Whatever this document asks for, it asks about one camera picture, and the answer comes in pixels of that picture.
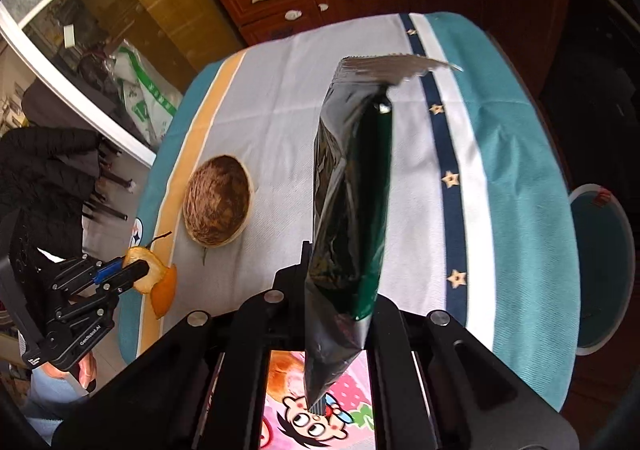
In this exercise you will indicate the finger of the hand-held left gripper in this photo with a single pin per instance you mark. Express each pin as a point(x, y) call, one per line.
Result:
point(132, 275)
point(107, 270)

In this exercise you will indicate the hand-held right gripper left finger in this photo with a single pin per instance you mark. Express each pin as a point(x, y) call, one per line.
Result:
point(292, 290)

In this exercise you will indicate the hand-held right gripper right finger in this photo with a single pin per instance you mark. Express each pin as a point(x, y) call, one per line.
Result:
point(395, 330)

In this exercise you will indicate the small orange peel piece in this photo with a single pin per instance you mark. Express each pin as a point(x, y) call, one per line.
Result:
point(162, 287)

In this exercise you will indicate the dark green snack bag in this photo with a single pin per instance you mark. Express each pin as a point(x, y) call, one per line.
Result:
point(350, 180)

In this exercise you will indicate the white round bin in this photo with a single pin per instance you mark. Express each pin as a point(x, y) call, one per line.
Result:
point(600, 270)

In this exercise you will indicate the person's left hand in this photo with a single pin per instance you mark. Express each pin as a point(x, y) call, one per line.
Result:
point(87, 372)

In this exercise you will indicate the thin dark twig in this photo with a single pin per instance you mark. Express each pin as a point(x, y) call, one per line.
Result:
point(160, 238)

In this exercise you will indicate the person's jeans leg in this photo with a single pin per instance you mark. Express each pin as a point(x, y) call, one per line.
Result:
point(50, 405)

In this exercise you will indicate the pink cartoon packet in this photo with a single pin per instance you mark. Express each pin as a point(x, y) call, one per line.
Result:
point(345, 380)

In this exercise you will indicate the brown coconut shell half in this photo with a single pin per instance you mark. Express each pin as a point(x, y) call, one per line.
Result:
point(217, 200)

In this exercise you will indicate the green white plastic bag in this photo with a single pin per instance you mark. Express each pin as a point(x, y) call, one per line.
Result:
point(145, 90)

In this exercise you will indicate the striped tablecloth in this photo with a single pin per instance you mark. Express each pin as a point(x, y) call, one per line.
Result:
point(280, 105)

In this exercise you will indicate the small white box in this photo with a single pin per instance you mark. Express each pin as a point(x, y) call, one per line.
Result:
point(68, 36)

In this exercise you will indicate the dark kitchen appliance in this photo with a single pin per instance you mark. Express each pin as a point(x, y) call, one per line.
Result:
point(605, 20)

